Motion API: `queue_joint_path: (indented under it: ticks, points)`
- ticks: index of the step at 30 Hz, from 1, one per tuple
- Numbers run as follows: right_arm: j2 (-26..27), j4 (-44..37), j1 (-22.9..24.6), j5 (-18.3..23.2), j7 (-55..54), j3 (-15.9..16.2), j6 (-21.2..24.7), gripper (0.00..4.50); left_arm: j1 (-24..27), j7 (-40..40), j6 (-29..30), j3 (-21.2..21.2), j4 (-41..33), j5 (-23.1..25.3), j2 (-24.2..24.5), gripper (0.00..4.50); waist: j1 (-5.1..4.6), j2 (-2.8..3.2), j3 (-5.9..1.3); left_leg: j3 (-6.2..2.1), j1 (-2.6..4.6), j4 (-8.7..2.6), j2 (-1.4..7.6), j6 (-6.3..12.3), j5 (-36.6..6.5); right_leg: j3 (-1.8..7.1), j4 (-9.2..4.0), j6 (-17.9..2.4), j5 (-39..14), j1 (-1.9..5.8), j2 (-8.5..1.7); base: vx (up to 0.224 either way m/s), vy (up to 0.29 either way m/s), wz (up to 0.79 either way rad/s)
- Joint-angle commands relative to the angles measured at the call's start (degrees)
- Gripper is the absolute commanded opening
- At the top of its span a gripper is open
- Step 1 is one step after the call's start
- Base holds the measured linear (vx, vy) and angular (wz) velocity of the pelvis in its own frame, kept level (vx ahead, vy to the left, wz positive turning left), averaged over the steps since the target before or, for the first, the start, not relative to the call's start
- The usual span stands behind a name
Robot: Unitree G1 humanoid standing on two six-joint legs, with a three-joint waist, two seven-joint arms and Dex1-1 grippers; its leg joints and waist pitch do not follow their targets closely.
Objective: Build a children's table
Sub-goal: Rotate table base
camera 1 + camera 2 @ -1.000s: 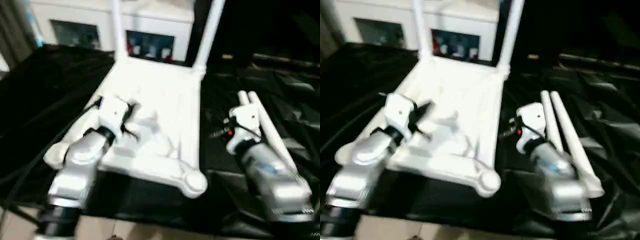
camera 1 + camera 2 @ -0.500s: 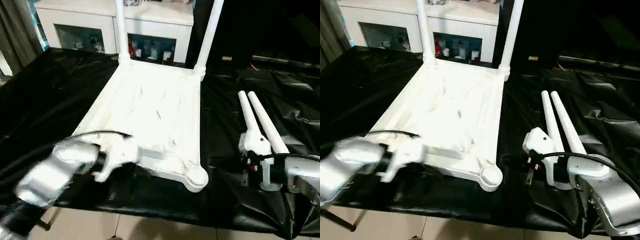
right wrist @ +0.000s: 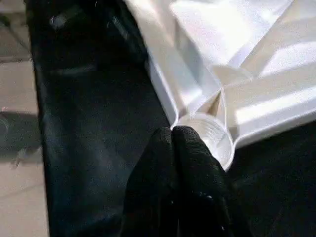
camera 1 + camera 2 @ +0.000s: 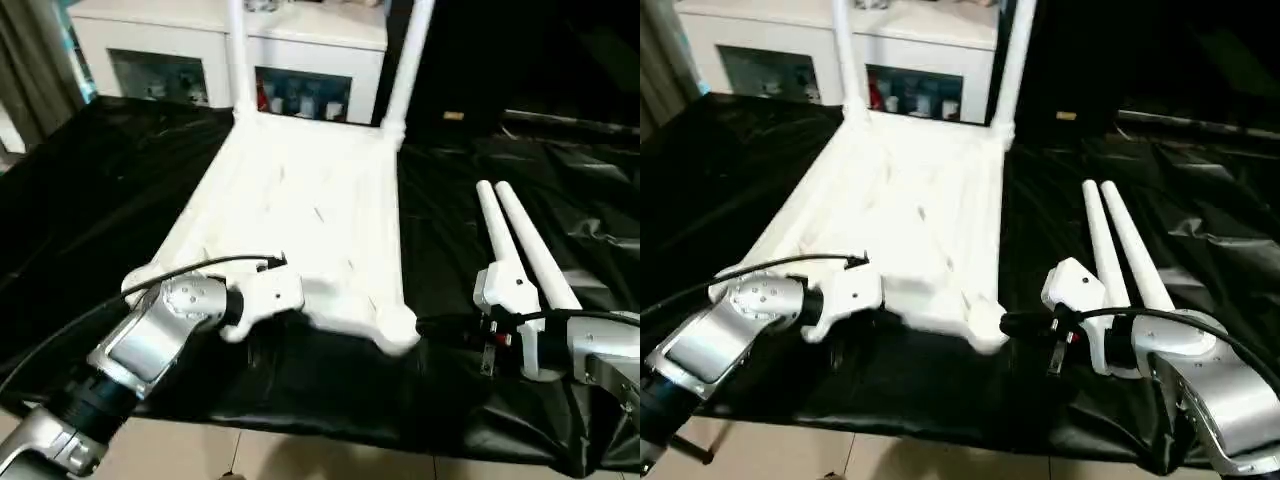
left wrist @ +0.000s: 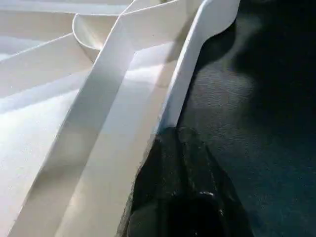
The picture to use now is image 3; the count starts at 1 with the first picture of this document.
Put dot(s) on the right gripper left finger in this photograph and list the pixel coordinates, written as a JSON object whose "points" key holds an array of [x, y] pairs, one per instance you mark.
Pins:
{"points": [[150, 187]]}

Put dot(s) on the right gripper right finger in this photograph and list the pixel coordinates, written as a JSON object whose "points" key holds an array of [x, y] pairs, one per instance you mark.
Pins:
{"points": [[202, 192]]}

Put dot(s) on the white plastic table top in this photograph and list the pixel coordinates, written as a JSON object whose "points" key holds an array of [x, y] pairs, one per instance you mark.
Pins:
{"points": [[234, 61]]}

